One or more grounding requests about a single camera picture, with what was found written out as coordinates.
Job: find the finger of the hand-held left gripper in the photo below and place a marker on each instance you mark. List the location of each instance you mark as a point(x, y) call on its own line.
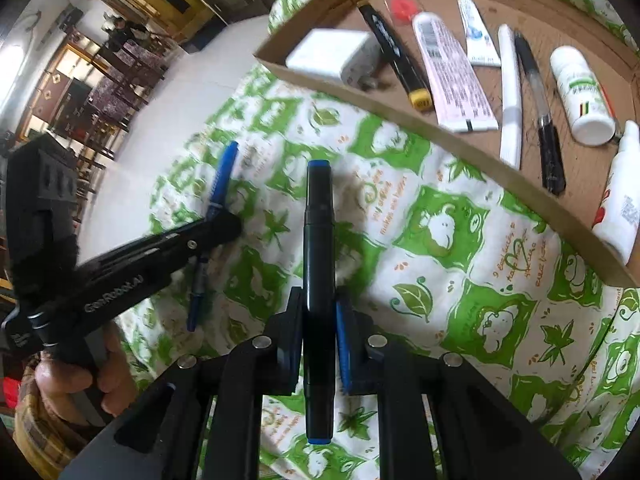
point(215, 227)

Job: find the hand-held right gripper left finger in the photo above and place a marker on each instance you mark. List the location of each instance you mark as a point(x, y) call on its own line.
point(292, 340)

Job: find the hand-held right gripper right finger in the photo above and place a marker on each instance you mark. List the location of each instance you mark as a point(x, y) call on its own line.
point(345, 345)

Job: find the blue pen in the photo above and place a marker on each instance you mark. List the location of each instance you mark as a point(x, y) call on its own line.
point(220, 180)

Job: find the black marker with blue caps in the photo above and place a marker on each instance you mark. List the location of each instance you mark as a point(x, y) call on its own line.
point(319, 260)

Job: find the white charger adapter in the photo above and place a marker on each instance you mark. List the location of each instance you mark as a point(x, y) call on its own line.
point(325, 55)

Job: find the black marker with yellow cap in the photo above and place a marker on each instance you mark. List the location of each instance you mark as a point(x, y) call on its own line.
point(390, 45)

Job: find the pink cream tube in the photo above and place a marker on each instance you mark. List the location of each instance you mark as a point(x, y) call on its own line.
point(450, 75)

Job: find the black clear gel pen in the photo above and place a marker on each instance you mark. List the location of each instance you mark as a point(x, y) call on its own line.
point(550, 150)

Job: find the clear bag with red rings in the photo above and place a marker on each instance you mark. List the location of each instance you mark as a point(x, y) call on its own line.
point(402, 5)

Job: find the white pen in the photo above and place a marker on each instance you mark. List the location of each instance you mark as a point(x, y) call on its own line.
point(510, 100)

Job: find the white spray bottle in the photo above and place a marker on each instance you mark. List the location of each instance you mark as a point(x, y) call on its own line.
point(620, 200)

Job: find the white and blue toothpaste tube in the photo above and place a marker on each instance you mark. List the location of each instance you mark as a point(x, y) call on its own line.
point(477, 30)

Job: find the white medicine bottle green label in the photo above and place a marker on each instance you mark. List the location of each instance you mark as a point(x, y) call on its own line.
point(580, 95)

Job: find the thin clear plastic stick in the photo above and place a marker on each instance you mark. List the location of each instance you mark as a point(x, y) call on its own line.
point(611, 110)

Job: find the brown cardboard tray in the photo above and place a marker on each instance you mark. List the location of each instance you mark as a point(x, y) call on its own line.
point(545, 20)

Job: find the person's left forearm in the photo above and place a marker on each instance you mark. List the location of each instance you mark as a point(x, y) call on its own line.
point(40, 440)

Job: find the person's left hand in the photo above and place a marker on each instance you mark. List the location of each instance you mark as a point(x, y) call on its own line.
point(65, 382)

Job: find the wooden shelf cabinet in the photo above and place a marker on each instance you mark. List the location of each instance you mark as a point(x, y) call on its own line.
point(65, 70)

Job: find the green printed blanket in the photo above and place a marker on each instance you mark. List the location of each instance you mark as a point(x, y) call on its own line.
point(450, 260)

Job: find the dark wooden chair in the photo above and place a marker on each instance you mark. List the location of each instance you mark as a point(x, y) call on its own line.
point(130, 75)

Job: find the black wall speaker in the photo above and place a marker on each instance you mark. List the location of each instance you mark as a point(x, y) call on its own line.
point(71, 17)

